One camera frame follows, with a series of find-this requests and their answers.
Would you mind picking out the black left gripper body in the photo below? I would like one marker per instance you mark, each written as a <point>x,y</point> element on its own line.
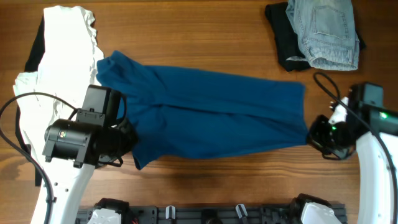
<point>124,139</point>

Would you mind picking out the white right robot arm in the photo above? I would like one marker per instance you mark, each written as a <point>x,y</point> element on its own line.
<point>360,124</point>

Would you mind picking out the light blue denim jeans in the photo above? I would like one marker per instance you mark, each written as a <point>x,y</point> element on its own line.
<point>326,33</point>

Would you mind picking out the black garment under white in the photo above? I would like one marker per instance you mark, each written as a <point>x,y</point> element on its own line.
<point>31,65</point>

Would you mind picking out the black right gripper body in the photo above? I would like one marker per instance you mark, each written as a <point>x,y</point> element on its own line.
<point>329,139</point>

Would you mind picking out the folded black garment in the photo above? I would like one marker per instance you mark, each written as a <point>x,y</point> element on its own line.
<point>288,52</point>

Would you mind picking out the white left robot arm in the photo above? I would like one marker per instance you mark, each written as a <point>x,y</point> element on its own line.
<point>73,149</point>

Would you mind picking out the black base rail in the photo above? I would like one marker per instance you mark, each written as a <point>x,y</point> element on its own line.
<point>265,214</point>

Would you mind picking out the blue t-shirt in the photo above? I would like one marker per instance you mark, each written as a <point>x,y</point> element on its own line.
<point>197,114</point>

